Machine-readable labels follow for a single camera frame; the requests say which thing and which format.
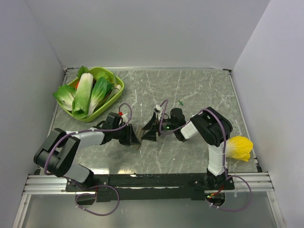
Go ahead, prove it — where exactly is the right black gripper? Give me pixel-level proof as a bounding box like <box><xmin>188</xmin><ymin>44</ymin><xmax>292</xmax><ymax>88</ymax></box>
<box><xmin>142</xmin><ymin>113</ymin><xmax>177</xmax><ymax>142</ymax></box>

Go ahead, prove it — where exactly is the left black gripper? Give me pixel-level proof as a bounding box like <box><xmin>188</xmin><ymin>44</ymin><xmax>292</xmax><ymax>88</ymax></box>
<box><xmin>112</xmin><ymin>123</ymin><xmax>140</xmax><ymax>145</ymax></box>

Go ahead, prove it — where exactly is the beige remote control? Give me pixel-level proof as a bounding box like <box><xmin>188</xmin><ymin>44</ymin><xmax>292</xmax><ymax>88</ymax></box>
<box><xmin>131</xmin><ymin>125</ymin><xmax>143</xmax><ymax>150</ymax></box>

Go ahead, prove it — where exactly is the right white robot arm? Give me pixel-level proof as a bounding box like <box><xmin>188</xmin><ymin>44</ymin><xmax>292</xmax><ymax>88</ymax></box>
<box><xmin>141</xmin><ymin>107</ymin><xmax>233</xmax><ymax>189</ymax></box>

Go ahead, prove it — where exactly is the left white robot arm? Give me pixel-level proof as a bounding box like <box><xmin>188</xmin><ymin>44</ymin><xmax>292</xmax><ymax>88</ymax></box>
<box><xmin>33</xmin><ymin>112</ymin><xmax>141</xmax><ymax>191</ymax></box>

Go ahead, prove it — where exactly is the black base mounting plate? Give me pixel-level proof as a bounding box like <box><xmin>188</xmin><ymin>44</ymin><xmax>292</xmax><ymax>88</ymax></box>
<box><xmin>66</xmin><ymin>172</ymin><xmax>235</xmax><ymax>204</ymax></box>

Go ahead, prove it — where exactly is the green plastic basket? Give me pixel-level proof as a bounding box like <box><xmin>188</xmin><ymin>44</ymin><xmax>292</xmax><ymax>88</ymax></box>
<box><xmin>57</xmin><ymin>66</ymin><xmax>124</xmax><ymax>123</ymax></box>

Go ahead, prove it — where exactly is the green bok choy right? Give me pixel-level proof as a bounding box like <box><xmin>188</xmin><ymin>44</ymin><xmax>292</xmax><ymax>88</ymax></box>
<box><xmin>88</xmin><ymin>77</ymin><xmax>114</xmax><ymax>116</ymax></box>

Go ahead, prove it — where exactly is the long white green cabbage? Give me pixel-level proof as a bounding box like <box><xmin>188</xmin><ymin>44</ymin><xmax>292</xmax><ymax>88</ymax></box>
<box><xmin>72</xmin><ymin>73</ymin><xmax>94</xmax><ymax>119</ymax></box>

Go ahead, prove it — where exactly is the green lettuce leaf left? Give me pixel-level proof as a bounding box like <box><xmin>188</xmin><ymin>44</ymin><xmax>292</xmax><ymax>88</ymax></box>
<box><xmin>53</xmin><ymin>84</ymin><xmax>76</xmax><ymax>112</ymax></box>

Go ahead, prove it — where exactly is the yellow napa cabbage toy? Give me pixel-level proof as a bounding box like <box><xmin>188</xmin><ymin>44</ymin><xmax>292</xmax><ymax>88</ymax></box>
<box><xmin>226</xmin><ymin>136</ymin><xmax>253</xmax><ymax>162</ymax></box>

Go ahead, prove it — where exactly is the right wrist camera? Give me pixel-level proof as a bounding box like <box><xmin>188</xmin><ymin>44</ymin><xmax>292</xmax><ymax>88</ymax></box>
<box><xmin>153</xmin><ymin>104</ymin><xmax>162</xmax><ymax>120</ymax></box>

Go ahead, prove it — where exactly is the aluminium rail frame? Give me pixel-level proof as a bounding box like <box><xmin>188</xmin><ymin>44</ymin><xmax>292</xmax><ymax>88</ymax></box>
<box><xmin>13</xmin><ymin>68</ymin><xmax>285</xmax><ymax>228</ymax></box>

